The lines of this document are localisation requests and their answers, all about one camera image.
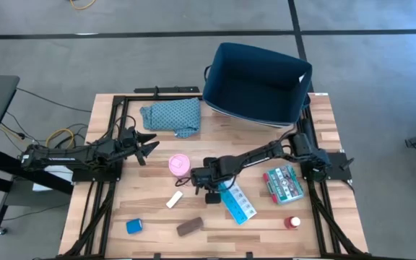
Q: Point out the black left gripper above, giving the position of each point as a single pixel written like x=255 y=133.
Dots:
x=129 y=142

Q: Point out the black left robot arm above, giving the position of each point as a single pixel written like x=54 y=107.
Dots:
x=67 y=156

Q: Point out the brown rectangular bar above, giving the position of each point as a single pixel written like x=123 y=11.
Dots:
x=190 y=226

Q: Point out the green first aid kit box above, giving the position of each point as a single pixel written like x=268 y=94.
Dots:
x=284 y=185

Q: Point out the white blue pill organizer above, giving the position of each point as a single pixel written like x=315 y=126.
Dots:
x=240 y=207

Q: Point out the dark blue fabric basket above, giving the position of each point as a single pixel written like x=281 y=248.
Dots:
x=255 y=90

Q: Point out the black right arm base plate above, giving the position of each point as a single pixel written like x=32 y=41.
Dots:
x=338 y=168

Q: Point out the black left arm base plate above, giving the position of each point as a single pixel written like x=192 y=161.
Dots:
x=96 y=176

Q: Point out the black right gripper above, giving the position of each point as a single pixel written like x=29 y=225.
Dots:
x=211 y=173

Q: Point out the blue small block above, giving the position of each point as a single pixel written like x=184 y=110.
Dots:
x=134 y=226

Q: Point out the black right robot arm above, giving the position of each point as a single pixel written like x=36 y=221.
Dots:
x=262 y=153

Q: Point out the black bar bracket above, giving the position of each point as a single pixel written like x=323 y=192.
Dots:
x=168 y=90

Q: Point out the black aluminium table frame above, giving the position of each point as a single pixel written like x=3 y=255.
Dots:
x=103 y=209

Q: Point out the red bottle with white cap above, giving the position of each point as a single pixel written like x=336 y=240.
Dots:
x=292 y=222

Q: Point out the pink round container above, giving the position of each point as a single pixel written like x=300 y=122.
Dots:
x=179 y=165

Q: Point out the blue patterned cloth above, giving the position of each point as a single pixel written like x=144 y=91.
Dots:
x=173 y=116

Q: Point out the white paper sheet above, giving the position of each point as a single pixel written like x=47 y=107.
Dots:
x=51 y=180

